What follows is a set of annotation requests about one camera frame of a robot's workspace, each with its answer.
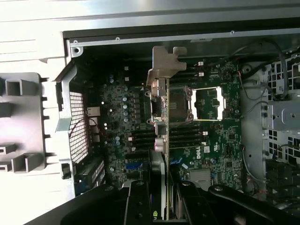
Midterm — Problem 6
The silver chipset heatsink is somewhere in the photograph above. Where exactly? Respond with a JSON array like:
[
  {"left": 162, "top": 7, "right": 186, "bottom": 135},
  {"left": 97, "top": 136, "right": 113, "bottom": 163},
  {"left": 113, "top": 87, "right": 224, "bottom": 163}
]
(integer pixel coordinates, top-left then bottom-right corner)
[{"left": 187, "top": 170, "right": 213, "bottom": 186}]

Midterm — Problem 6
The green motherboard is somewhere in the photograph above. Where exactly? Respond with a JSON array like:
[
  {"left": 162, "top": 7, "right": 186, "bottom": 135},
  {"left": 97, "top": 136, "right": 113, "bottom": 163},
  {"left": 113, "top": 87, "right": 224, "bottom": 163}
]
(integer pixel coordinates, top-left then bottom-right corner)
[{"left": 86, "top": 58, "right": 247, "bottom": 195}]

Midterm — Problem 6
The blue expansion slot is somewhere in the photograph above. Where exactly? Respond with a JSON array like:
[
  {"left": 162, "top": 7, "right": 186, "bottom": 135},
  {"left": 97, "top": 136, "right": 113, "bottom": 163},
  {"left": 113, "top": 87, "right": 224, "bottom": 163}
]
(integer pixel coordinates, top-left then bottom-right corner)
[{"left": 126, "top": 159, "right": 188, "bottom": 171}]

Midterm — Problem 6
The open black PC case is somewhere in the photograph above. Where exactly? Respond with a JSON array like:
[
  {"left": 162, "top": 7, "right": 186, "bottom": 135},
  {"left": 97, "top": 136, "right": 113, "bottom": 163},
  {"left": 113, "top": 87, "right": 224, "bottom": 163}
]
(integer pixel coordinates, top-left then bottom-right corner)
[{"left": 55, "top": 22, "right": 300, "bottom": 209}]

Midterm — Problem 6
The black RAM slot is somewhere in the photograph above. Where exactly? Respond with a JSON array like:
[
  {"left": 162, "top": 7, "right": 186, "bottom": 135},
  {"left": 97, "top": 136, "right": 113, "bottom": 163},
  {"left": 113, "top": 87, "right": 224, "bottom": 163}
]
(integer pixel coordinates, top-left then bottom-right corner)
[
  {"left": 131, "top": 127, "right": 208, "bottom": 135},
  {"left": 131, "top": 133, "right": 208, "bottom": 140}
]

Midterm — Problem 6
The perforated metal drive cage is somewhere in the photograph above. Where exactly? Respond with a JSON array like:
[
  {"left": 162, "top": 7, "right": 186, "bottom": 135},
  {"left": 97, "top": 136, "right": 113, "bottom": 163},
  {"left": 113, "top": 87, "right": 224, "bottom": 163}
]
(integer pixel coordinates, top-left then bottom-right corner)
[{"left": 264, "top": 51, "right": 300, "bottom": 150}]

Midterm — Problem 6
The metal CPU socket cover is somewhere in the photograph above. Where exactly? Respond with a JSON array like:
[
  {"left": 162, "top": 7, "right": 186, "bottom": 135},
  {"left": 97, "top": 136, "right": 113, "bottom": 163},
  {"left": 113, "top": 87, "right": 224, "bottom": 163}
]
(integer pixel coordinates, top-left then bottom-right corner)
[{"left": 192, "top": 86, "right": 227, "bottom": 122}]

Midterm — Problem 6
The grey parts rack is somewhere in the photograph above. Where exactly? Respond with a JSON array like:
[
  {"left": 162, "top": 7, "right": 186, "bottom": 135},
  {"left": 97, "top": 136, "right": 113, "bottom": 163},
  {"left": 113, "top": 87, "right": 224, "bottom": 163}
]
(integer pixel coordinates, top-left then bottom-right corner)
[{"left": 0, "top": 72, "right": 57, "bottom": 174}]

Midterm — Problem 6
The CPU socket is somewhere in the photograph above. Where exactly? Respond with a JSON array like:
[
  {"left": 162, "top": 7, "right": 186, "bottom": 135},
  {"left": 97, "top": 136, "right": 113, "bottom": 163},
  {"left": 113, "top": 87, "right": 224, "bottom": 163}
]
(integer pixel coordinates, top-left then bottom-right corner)
[{"left": 169, "top": 85, "right": 195, "bottom": 124}]

